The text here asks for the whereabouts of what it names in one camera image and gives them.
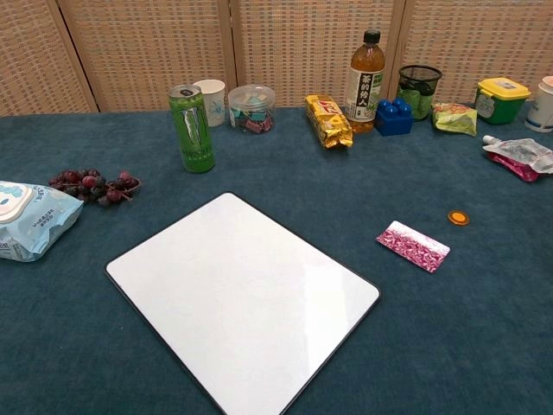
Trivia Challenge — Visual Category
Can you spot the pink patterned rectangular patch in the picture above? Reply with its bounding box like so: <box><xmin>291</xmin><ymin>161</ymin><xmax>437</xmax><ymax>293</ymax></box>
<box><xmin>375</xmin><ymin>220</ymin><xmax>451</xmax><ymax>274</ymax></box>

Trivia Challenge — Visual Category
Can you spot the white rectangular board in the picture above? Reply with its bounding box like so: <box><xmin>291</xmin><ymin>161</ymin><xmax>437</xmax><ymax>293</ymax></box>
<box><xmin>105</xmin><ymin>192</ymin><xmax>381</xmax><ymax>414</ymax></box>

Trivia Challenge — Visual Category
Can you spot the dark blue table cloth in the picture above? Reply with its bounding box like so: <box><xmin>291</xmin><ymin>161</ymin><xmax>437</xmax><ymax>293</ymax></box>
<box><xmin>0</xmin><ymin>103</ymin><xmax>553</xmax><ymax>415</ymax></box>

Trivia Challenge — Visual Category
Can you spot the gold foil snack package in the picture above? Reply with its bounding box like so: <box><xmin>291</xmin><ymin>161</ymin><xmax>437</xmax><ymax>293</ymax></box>
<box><xmin>304</xmin><ymin>93</ymin><xmax>354</xmax><ymax>150</ymax></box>

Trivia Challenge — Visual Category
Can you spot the clear jar of binder clips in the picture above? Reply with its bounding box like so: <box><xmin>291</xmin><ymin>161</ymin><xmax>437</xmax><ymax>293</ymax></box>
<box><xmin>227</xmin><ymin>85</ymin><xmax>277</xmax><ymax>134</ymax></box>

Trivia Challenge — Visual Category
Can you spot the green energy drink can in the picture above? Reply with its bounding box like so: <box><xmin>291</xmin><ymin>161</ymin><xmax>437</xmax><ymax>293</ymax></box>
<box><xmin>168</xmin><ymin>83</ymin><xmax>216</xmax><ymax>174</ymax></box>

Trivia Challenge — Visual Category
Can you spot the white paper cup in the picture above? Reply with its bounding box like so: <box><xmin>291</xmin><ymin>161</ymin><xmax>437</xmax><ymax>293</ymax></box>
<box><xmin>193</xmin><ymin>79</ymin><xmax>226</xmax><ymax>128</ymax></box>

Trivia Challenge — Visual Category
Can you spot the blue toy building block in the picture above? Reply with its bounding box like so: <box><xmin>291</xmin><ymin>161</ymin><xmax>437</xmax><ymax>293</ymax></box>
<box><xmin>373</xmin><ymin>97</ymin><xmax>415</xmax><ymax>137</ymax></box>

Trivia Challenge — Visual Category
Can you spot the amber tea bottle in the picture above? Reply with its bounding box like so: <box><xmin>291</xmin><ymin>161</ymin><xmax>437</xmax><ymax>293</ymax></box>
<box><xmin>344</xmin><ymin>29</ymin><xmax>387</xmax><ymax>134</ymax></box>

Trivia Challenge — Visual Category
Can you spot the black mesh pen holder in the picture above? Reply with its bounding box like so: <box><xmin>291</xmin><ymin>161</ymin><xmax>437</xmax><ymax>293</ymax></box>
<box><xmin>397</xmin><ymin>64</ymin><xmax>443</xmax><ymax>122</ymax></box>

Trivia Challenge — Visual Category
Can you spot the bunch of dark red grapes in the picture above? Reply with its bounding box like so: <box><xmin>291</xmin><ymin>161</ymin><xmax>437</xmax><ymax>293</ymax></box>
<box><xmin>48</xmin><ymin>168</ymin><xmax>143</xmax><ymax>208</ymax></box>

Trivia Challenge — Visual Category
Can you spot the green chip snack bag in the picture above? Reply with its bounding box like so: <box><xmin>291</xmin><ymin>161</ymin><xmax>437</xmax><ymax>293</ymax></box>
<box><xmin>431</xmin><ymin>102</ymin><xmax>479</xmax><ymax>137</ymax></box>

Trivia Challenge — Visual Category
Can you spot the woven wooden folding screen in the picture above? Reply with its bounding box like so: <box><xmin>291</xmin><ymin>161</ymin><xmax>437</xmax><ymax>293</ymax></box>
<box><xmin>0</xmin><ymin>0</ymin><xmax>553</xmax><ymax>118</ymax></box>

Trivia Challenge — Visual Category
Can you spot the light blue wet wipes pack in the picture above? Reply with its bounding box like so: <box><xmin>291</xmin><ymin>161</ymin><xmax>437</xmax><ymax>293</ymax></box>
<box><xmin>0</xmin><ymin>180</ymin><xmax>85</xmax><ymax>263</ymax></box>

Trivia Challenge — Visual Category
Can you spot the silver pink spout pouch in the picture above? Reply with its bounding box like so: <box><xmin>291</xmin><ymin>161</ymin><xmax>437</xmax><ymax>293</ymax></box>
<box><xmin>482</xmin><ymin>134</ymin><xmax>553</xmax><ymax>182</ymax></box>

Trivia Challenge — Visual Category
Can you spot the green container with yellow lid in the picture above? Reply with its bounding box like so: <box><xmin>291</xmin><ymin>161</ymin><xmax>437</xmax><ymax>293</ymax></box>
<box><xmin>474</xmin><ymin>77</ymin><xmax>531</xmax><ymax>126</ymax></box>

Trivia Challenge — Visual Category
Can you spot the white cup with pink lid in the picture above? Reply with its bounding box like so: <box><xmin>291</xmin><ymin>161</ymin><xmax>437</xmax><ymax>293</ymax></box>
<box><xmin>524</xmin><ymin>75</ymin><xmax>553</xmax><ymax>133</ymax></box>

